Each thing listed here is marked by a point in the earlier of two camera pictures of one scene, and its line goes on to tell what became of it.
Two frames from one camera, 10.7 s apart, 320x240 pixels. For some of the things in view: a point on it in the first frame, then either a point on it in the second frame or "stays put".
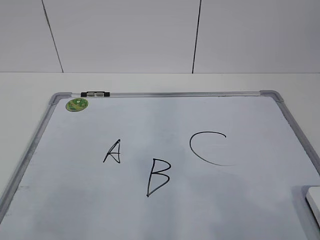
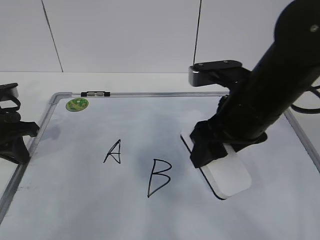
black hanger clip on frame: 95,94 stays put
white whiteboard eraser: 313,198 -> 227,177
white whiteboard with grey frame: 174,165 stays put
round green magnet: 76,104 stays put
